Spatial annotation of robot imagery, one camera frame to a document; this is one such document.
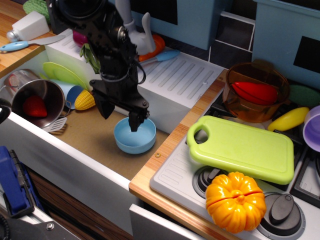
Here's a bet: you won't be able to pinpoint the white salt shaker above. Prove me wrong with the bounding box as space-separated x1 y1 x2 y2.
6 11 50 43

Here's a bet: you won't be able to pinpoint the steel pot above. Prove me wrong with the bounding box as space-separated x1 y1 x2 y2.
0 69 67 132

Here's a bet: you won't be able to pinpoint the yellow toy corn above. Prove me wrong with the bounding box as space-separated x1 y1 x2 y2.
74 89 96 111

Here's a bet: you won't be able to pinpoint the green toy beans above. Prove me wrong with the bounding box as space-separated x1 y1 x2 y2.
79 43 101 74

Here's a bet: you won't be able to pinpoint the brown transparent pot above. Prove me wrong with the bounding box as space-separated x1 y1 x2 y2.
222 59 290 123

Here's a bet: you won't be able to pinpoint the grey toy faucet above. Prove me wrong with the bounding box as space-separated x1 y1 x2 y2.
115 0 156 56

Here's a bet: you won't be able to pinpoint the red toy pepper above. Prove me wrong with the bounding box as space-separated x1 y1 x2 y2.
232 81 278 106

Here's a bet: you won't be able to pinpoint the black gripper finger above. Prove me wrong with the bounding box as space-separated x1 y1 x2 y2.
128 110 150 132
92 90 115 119

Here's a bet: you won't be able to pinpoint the magenta toy vegetable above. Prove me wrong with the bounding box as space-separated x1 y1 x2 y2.
72 30 88 48

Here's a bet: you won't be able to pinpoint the teal storage bin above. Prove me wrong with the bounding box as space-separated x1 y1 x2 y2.
252 0 320 89

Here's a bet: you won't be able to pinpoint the light blue plastic bowl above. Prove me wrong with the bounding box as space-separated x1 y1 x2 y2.
113 117 157 155

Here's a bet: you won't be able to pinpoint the orange toy carrot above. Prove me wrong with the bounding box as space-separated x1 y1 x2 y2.
138 34 166 62

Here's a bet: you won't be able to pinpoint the yellow toy banana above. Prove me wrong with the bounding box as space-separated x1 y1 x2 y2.
267 107 310 132

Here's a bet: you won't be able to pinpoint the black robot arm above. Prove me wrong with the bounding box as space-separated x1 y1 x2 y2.
49 0 149 132

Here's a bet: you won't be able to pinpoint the blue handled strainer spoon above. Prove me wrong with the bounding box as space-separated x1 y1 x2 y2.
139 49 180 66

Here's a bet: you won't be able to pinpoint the green plastic cutting board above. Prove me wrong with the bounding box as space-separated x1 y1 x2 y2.
186 115 295 185

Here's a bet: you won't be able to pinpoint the dark grey stove knob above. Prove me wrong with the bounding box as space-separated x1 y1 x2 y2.
260 193 302 236
197 166 227 191

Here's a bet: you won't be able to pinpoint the green plastic plate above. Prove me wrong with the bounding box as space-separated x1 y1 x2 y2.
39 62 88 90

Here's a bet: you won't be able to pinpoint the light blue plastic cup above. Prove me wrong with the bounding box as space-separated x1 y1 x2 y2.
50 79 84 110

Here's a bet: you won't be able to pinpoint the purple plastic cup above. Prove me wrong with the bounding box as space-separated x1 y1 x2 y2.
302 105 320 152

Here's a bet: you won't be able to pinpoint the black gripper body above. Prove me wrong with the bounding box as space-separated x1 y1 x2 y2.
89 53 149 113

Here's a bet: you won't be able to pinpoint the blue handled butter knife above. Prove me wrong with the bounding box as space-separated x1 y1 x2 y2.
0 35 66 52

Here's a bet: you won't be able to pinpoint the white slotted spatula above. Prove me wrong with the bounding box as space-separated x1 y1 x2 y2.
43 117 67 133

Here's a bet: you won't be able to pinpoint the orange toy pumpkin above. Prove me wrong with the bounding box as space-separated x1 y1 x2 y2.
205 172 267 234

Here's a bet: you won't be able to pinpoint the blue plastic clamp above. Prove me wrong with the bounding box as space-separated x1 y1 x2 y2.
0 146 35 219

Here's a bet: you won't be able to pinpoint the red toy strawberry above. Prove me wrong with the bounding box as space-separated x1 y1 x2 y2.
22 95 48 118

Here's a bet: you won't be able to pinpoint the green scrub sponge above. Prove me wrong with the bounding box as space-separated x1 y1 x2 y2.
289 84 320 108

